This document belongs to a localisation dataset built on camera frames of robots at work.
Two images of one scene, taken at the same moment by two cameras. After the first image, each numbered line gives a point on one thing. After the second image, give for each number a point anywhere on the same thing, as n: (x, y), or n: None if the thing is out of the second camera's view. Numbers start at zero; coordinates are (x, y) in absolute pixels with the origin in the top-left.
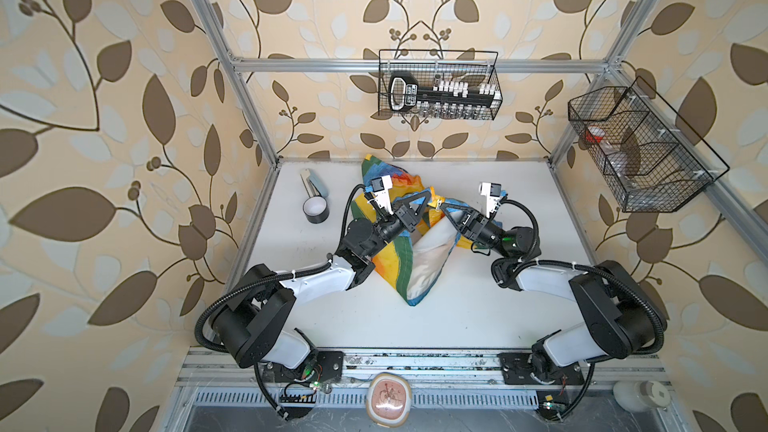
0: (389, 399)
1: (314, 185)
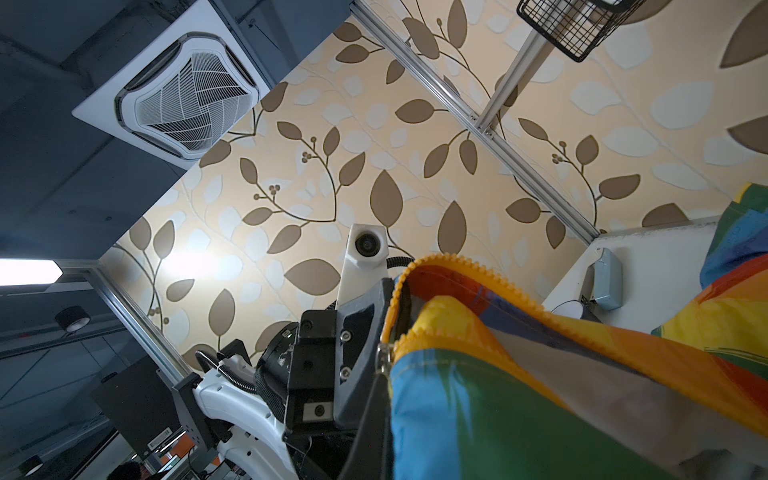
0: None
1: (608, 281)
